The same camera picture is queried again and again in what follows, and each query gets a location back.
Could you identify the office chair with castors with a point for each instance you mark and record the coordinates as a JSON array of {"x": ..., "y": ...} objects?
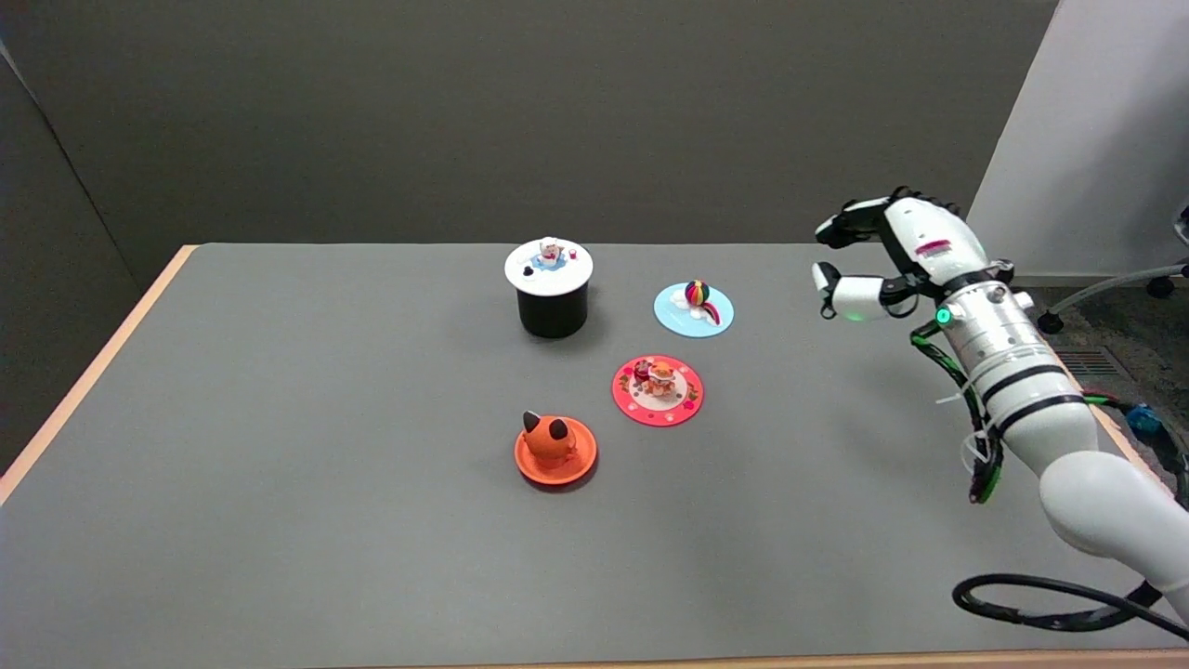
[{"x": 1105, "y": 290}]

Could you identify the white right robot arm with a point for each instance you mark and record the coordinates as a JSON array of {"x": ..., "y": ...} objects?
[{"x": 1031, "y": 400}]

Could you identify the red lid with bear figurine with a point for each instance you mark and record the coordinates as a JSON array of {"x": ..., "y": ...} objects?
[{"x": 658, "y": 401}]

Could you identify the orange lid with cat figurine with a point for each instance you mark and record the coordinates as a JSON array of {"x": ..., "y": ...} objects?
[{"x": 555, "y": 455}]

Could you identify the white cup lid with figurine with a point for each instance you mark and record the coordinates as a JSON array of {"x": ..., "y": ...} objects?
[{"x": 573, "y": 275}]

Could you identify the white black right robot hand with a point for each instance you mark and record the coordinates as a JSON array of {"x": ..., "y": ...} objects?
[{"x": 929, "y": 237}]

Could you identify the black cup with teal interior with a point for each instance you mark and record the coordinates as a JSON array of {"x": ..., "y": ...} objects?
[{"x": 554, "y": 316}]

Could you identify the light blue lid with balloon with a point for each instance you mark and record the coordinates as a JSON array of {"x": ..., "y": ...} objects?
[{"x": 683, "y": 319}]

